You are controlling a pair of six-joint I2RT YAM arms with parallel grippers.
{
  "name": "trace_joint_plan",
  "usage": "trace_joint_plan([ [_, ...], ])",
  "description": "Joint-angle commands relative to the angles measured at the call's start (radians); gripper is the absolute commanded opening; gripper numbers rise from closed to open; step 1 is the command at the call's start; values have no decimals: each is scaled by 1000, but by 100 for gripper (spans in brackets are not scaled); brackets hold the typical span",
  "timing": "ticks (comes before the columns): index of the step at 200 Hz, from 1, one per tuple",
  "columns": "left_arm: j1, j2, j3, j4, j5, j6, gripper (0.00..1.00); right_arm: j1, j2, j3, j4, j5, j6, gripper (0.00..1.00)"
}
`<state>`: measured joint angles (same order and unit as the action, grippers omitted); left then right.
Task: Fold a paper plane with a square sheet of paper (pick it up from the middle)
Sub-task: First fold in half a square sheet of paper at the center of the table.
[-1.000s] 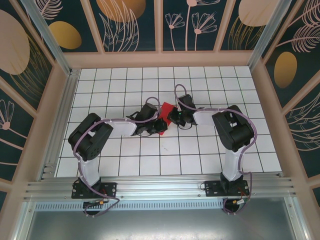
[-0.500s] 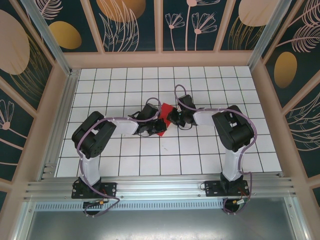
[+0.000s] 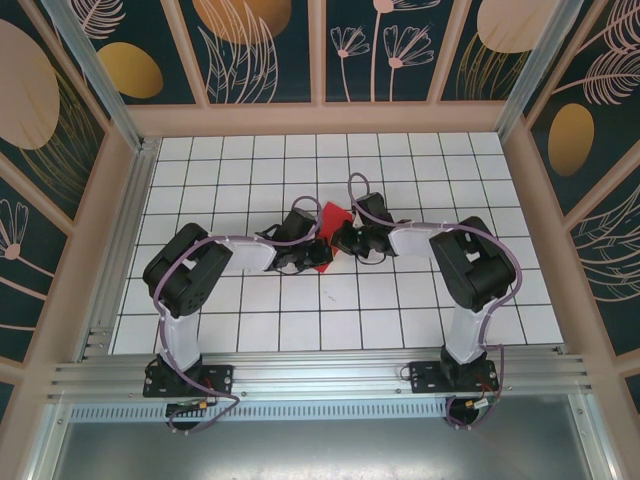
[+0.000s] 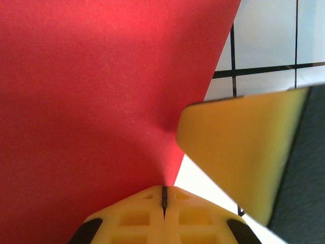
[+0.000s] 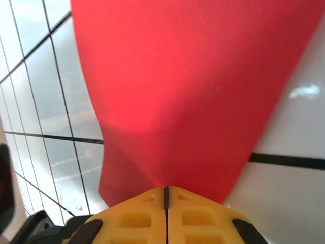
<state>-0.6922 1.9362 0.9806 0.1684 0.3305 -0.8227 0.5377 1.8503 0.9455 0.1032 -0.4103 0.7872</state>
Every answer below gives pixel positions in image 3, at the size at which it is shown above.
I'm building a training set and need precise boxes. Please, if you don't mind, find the dark panel with gold circle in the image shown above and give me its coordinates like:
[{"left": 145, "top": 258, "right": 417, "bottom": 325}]
[{"left": 178, "top": 0, "right": 314, "bottom": 106}]

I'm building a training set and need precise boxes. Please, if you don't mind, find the aluminium side rail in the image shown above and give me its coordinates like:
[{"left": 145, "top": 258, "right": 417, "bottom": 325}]
[{"left": 74, "top": 139, "right": 161, "bottom": 364}]

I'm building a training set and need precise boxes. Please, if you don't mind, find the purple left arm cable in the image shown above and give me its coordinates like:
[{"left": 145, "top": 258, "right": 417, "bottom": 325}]
[{"left": 152, "top": 194, "right": 324, "bottom": 435}]

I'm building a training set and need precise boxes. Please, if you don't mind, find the perforated cable duct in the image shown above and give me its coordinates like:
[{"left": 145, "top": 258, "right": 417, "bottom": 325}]
[{"left": 67, "top": 403, "right": 451, "bottom": 422}]

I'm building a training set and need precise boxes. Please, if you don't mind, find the grey metal sheet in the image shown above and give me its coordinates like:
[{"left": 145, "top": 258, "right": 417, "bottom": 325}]
[{"left": 29, "top": 394, "right": 616, "bottom": 480}]

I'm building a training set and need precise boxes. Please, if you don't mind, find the dark panel with gold oval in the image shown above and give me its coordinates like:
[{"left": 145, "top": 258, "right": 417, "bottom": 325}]
[{"left": 59, "top": 0, "right": 207, "bottom": 107}]

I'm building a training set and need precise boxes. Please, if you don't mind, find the dark panel with single flower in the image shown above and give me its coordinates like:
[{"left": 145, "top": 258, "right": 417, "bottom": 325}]
[{"left": 0, "top": 172, "right": 70, "bottom": 364}]

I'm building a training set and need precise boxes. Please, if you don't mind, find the dark panel with pink leaves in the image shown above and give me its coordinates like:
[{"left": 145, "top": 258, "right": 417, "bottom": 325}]
[{"left": 564, "top": 149, "right": 640, "bottom": 361}]

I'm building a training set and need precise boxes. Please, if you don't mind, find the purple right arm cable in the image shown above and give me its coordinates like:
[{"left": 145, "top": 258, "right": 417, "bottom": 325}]
[{"left": 347, "top": 172, "right": 525, "bottom": 431}]

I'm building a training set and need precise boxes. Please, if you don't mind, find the dark panel, large pink circle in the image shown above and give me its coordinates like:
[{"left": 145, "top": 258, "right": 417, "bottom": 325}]
[{"left": 0, "top": 0, "right": 111, "bottom": 224}]

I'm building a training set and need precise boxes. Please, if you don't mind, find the dark panel with pink circle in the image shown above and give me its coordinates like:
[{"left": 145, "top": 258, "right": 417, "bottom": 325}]
[{"left": 438, "top": 0, "right": 551, "bottom": 104}]

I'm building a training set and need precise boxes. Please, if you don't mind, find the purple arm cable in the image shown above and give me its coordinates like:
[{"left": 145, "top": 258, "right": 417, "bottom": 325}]
[
  {"left": 152, "top": 194, "right": 324, "bottom": 435},
  {"left": 347, "top": 172, "right": 525, "bottom": 431}
]

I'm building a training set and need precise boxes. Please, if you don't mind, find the aluminium mounting rail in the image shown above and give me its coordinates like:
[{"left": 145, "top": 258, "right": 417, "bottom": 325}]
[{"left": 47, "top": 352, "right": 599, "bottom": 404}]

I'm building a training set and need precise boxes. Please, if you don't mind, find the dark panel with pink flowers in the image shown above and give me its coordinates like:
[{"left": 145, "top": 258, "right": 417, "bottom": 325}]
[{"left": 323, "top": 0, "right": 454, "bottom": 105}]

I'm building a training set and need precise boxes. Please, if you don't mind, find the dark panel, gold oval, feather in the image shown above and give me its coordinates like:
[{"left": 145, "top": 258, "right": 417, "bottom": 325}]
[{"left": 524, "top": 0, "right": 640, "bottom": 219}]

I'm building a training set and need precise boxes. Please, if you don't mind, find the aluminium frame upright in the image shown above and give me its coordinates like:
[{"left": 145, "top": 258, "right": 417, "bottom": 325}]
[
  {"left": 22, "top": 399, "right": 71, "bottom": 480},
  {"left": 569, "top": 394, "right": 624, "bottom": 480}
]

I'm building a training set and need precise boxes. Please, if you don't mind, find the aluminium corner post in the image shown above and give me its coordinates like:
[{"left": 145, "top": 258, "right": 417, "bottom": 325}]
[
  {"left": 39, "top": 0, "right": 146, "bottom": 154},
  {"left": 494, "top": 0, "right": 586, "bottom": 146}
]

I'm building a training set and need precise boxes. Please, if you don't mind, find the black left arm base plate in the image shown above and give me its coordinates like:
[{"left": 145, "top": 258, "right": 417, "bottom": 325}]
[{"left": 143, "top": 363, "right": 235, "bottom": 399}]

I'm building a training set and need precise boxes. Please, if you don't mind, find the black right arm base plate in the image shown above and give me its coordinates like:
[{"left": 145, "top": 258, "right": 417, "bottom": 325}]
[{"left": 408, "top": 360, "right": 500, "bottom": 394}]

